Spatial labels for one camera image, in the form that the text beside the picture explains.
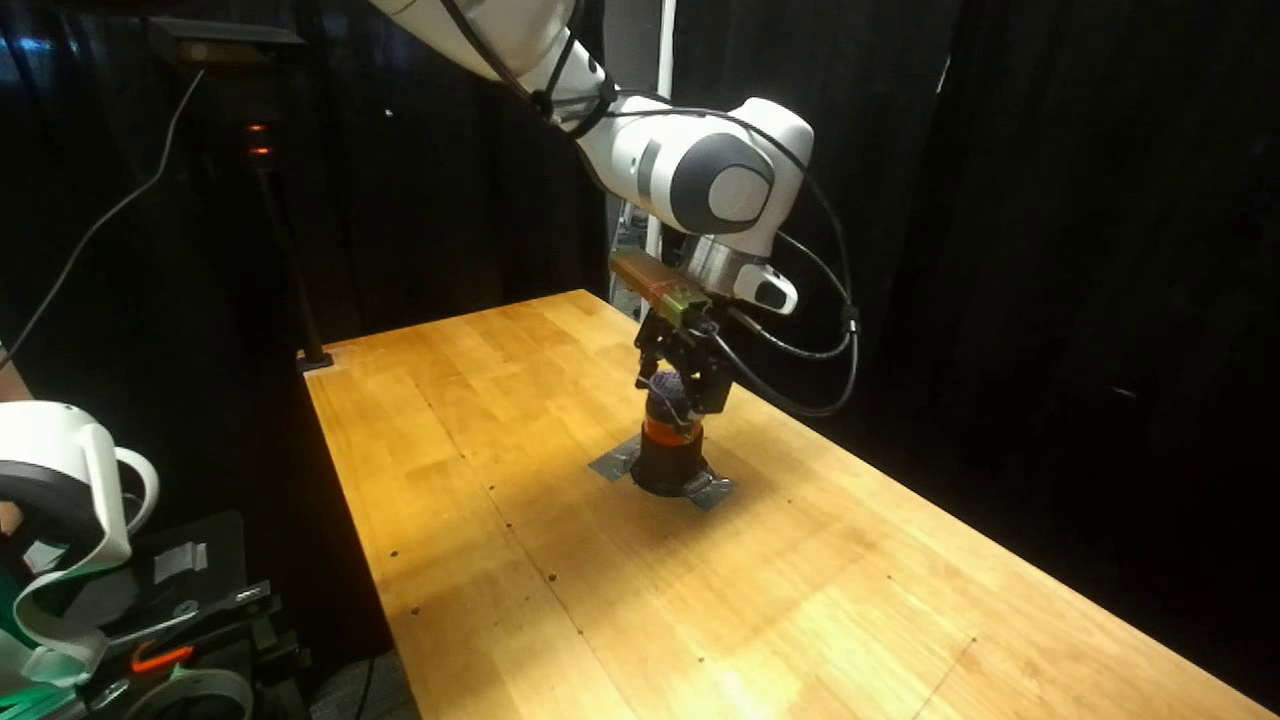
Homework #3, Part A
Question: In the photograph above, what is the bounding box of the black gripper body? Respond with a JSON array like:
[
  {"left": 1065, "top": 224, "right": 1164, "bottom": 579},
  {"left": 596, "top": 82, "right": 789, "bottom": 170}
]
[{"left": 636, "top": 313, "right": 730, "bottom": 416}]

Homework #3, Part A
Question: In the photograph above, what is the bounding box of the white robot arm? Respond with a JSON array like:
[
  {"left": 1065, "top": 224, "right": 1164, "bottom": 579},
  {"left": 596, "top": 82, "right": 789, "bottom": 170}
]
[{"left": 372, "top": 0, "right": 812, "bottom": 410}]

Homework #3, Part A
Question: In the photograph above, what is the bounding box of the grey tape strip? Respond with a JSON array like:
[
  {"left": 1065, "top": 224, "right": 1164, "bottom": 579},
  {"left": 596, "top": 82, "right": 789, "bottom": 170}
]
[{"left": 590, "top": 441, "right": 730, "bottom": 507}]

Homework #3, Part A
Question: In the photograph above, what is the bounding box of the white VR headset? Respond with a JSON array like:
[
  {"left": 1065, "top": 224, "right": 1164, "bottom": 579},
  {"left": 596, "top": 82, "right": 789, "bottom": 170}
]
[{"left": 0, "top": 401, "right": 160, "bottom": 686}]

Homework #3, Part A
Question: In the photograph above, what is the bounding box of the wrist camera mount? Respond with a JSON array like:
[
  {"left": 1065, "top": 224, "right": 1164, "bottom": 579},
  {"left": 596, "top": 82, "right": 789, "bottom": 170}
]
[{"left": 611, "top": 248, "right": 711, "bottom": 328}]

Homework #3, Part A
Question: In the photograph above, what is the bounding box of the dark jar with orange ring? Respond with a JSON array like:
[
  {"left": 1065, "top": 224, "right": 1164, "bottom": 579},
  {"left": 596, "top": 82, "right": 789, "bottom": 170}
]
[{"left": 631, "top": 370, "right": 705, "bottom": 496}]

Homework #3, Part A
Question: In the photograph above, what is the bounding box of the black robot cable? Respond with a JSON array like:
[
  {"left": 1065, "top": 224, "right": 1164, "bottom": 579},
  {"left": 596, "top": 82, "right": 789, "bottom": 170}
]
[{"left": 693, "top": 115, "right": 864, "bottom": 425}]

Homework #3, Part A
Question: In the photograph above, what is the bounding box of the black camera tripod stand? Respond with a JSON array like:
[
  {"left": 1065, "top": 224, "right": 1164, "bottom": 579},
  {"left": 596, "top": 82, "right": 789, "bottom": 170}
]
[{"left": 149, "top": 16, "right": 333, "bottom": 370}]

